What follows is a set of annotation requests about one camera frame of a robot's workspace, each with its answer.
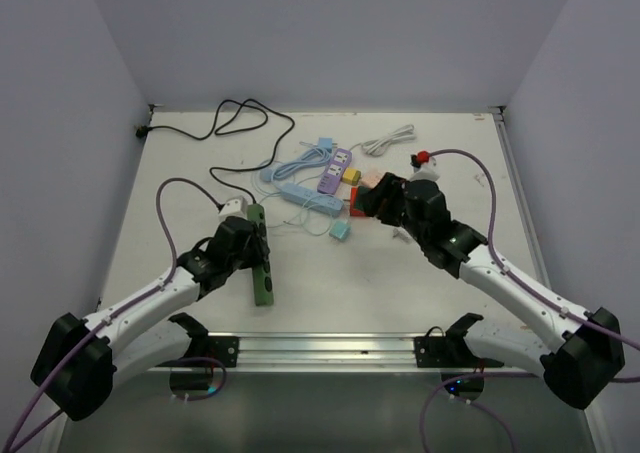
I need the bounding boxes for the white Honor charger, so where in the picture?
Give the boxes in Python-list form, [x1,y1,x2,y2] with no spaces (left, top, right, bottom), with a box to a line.
[392,228,412,244]

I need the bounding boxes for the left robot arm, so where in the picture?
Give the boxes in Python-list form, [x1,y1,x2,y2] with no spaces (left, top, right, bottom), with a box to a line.
[31,205,274,421]

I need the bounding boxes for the teal single port charger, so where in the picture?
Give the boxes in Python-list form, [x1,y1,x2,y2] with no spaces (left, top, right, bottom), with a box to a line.
[328,220,352,243]

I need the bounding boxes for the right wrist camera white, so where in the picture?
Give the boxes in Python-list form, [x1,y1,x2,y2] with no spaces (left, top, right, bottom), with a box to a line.
[409,150,440,182]

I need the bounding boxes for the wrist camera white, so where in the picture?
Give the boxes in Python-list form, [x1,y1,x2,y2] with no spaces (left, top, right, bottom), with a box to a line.
[409,150,440,182]
[218,196,249,222]

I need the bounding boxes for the black power cable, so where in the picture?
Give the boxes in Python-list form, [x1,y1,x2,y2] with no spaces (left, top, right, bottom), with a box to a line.
[134,97,296,209]

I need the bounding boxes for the white power strip cord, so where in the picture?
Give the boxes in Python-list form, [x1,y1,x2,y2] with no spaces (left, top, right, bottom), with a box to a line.
[347,124,417,157]

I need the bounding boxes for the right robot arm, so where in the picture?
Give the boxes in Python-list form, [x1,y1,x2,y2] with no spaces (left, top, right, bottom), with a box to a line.
[356,173,625,410]

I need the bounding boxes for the aluminium front rail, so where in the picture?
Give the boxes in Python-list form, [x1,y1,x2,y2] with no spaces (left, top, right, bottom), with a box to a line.
[64,330,586,374]

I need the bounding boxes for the red cube socket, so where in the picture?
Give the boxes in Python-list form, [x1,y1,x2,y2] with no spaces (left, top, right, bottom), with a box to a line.
[349,186,370,217]

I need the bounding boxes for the light blue coiled cord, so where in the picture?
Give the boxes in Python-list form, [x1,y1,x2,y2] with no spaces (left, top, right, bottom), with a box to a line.
[256,153,331,180]

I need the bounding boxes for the purple power strip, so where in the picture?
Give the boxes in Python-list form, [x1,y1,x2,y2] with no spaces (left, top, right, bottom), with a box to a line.
[316,148,352,195]

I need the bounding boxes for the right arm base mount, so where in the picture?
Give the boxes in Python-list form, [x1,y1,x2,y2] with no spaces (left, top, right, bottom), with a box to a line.
[413,313,484,368]

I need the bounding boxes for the blue plug charger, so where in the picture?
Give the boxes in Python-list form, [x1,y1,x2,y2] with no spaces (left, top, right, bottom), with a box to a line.
[317,137,334,152]

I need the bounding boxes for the yellow plug adapter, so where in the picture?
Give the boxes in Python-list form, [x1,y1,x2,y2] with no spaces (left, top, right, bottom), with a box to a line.
[341,168,362,186]

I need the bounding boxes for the thin mint cable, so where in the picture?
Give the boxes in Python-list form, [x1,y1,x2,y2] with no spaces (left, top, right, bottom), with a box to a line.
[249,167,346,239]

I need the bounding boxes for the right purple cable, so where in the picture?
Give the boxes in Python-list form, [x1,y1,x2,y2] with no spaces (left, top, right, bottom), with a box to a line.
[417,147,640,453]

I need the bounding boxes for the green power strip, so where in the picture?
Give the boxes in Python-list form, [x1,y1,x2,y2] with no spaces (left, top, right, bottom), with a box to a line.
[247,204,274,307]

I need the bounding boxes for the light blue power strip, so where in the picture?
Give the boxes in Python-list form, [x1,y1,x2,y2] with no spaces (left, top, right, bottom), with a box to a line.
[280,183,344,218]

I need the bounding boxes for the pink cube socket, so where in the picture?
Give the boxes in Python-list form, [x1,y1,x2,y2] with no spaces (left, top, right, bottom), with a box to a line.
[360,170,384,189]

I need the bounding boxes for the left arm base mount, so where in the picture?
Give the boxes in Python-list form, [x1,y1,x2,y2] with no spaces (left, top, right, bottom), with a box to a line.
[168,313,240,368]

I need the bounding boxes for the right aluminium side rail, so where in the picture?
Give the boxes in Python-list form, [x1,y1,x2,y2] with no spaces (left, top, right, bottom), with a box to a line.
[489,106,552,290]

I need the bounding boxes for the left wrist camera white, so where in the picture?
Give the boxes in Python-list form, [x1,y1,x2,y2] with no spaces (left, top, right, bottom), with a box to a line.
[218,196,249,222]

